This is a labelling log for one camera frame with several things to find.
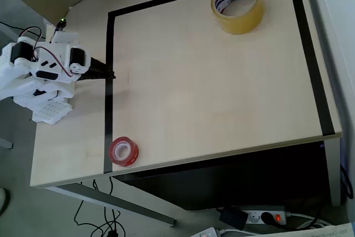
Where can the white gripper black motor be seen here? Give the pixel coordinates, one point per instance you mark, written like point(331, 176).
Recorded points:
point(89, 68)

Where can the red tape roll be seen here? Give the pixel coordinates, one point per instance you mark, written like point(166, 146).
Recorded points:
point(124, 152)

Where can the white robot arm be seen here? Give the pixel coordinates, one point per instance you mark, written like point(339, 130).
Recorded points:
point(11, 81)

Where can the yellow tape roll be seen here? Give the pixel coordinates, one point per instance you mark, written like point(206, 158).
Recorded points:
point(244, 20)

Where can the controller board green light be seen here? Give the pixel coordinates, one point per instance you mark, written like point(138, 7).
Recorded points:
point(61, 24)

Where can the grey metal table leg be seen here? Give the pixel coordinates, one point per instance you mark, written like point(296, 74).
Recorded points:
point(332, 170)
point(116, 201)

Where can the white power strip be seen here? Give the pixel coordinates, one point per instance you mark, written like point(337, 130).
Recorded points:
point(206, 232)

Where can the black power adapter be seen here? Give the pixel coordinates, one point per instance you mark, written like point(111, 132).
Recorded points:
point(233, 218)

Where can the black round plug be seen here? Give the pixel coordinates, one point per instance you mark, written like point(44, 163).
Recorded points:
point(268, 217)

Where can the printed white paper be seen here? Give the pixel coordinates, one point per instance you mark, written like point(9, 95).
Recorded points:
point(319, 231)

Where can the grey power strip red switch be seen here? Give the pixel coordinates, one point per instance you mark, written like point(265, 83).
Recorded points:
point(256, 216)

